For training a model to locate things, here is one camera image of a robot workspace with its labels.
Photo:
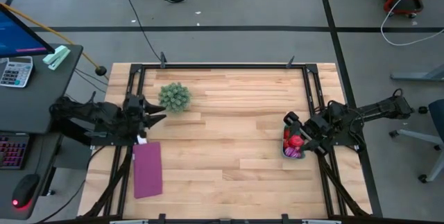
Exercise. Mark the magenta cloth pouch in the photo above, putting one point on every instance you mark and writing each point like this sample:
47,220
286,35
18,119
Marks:
147,170

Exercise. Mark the office chair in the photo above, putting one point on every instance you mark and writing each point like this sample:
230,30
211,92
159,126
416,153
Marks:
437,116

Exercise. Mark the grey desk leg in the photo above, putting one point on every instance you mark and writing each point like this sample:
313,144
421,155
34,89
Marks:
416,75

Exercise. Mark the mint green stapler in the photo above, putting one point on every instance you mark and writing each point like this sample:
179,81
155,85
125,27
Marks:
56,57

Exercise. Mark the green artificial plant ball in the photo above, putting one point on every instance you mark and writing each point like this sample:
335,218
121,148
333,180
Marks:
174,97

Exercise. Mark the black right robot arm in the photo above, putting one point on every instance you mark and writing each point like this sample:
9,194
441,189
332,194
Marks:
381,107

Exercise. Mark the grey desk calculator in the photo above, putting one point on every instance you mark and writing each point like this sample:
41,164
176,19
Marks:
15,71

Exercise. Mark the black computer keyboard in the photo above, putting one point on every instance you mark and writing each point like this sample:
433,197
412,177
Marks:
13,151

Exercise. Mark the large black monitor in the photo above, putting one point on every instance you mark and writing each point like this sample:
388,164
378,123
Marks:
17,36

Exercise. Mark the red toy dragon fruit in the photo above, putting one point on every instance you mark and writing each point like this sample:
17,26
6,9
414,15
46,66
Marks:
296,141

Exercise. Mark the white pouch tag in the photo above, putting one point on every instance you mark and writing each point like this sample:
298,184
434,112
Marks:
142,140

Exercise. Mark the red toy tomato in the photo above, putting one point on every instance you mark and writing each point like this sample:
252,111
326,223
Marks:
287,134

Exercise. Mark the black computer mouse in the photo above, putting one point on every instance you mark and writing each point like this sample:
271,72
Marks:
25,191

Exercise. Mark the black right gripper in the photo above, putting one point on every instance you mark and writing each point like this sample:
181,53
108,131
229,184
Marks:
317,128

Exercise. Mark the black office desk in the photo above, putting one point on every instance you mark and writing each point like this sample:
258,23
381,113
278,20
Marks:
34,113

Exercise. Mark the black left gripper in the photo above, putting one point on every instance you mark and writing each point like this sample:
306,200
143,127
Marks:
134,116

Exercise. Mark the teal tupperware container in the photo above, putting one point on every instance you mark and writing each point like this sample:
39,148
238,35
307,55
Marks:
283,151

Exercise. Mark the black aluminium table frame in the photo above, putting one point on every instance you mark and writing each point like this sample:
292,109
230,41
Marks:
322,182

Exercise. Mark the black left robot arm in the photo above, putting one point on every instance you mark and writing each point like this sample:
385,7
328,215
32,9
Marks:
90,113

